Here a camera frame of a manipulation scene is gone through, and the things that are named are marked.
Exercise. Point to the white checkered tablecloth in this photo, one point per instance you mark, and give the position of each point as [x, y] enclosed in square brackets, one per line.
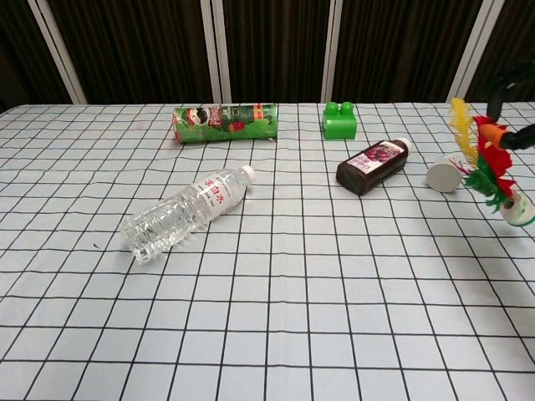
[267, 271]

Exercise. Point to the green Pringles can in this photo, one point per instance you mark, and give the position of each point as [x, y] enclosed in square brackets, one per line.
[225, 123]

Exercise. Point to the dark juice bottle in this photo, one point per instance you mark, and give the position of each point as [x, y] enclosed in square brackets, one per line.
[374, 166]

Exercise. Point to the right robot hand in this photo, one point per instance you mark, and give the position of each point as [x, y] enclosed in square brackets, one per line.
[512, 125]

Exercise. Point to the small white pill bottle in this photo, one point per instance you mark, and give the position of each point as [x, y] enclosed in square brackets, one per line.
[445, 173]

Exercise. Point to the clear plastic water bottle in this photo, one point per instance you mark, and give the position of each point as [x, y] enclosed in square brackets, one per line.
[188, 206]

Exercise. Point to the green toy building block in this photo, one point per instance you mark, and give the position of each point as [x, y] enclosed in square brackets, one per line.
[339, 121]

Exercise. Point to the colourful feather shuttlecock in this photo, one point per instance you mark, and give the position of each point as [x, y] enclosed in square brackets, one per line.
[487, 163]

